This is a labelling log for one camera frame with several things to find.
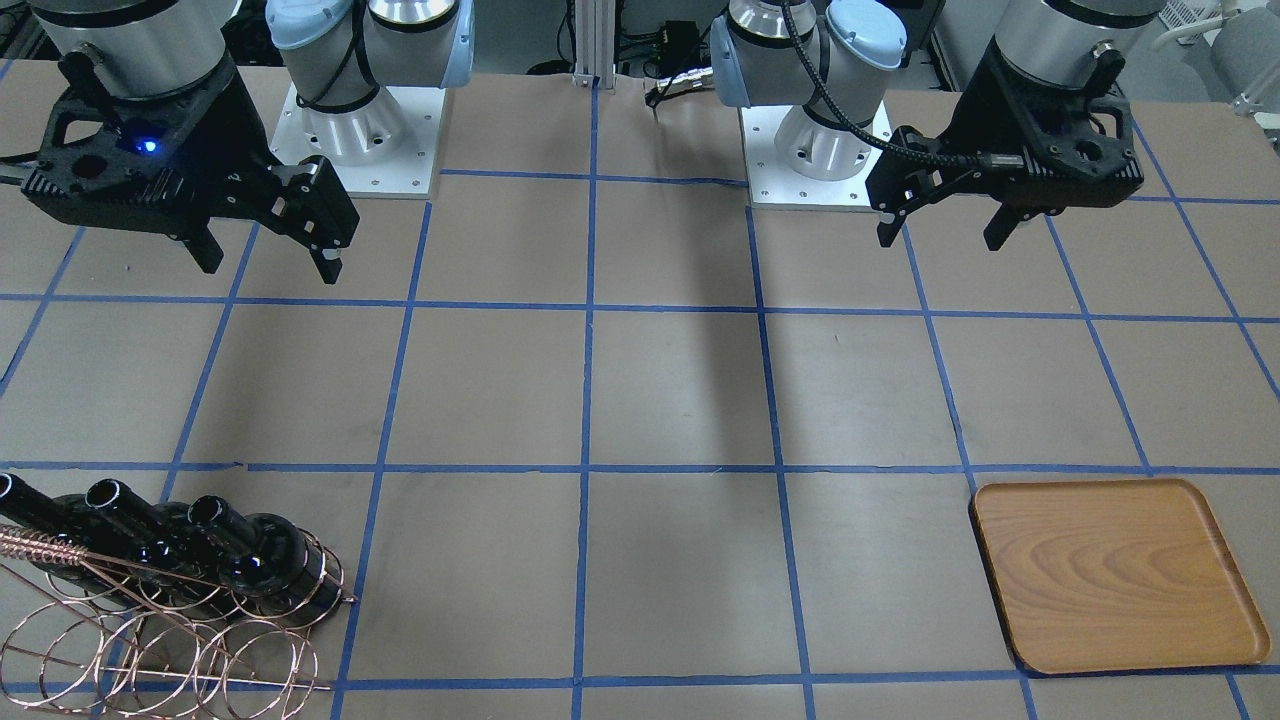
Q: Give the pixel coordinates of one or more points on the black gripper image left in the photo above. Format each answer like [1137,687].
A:
[232,135]

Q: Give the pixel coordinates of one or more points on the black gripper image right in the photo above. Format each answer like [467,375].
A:
[966,132]

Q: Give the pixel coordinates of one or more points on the dark wine bottle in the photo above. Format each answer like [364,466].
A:
[33,510]
[151,541]
[275,570]

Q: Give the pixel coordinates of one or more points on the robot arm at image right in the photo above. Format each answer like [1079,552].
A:
[836,63]

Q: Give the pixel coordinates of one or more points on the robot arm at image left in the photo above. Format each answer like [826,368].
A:
[339,54]

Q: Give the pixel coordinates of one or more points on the wooden tray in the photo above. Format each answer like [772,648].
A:
[1104,576]

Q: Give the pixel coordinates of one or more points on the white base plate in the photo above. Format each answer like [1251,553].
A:
[795,163]
[390,148]

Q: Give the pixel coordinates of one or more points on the aluminium frame post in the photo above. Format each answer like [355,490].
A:
[594,43]

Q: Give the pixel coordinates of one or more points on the copper wire bottle basket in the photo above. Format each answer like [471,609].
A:
[120,650]

